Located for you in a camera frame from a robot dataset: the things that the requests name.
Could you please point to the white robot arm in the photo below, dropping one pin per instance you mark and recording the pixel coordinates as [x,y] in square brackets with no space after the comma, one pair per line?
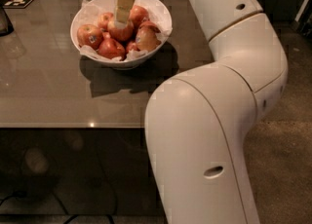
[196,122]

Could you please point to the back right red apple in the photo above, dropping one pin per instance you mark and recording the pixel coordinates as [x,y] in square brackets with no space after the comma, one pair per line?
[138,15]

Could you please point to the white bowl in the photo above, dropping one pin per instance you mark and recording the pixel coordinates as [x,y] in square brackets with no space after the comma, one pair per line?
[97,4]

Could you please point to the back left red apple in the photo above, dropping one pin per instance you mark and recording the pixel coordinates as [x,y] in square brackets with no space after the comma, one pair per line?
[103,20]

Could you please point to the red apple behind right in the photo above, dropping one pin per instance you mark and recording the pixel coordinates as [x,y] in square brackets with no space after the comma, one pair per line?
[150,25]

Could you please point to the right yellow-red apple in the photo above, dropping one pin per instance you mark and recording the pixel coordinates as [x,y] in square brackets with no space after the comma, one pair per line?
[146,39]

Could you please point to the left red apple with sticker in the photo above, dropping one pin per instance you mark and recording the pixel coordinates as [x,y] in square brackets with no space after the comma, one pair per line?
[89,35]

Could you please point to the dark object at left edge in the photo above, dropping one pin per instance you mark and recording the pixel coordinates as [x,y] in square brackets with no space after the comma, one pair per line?
[6,26]

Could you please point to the dark glass table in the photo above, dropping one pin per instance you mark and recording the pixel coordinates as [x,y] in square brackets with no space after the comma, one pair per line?
[72,139]

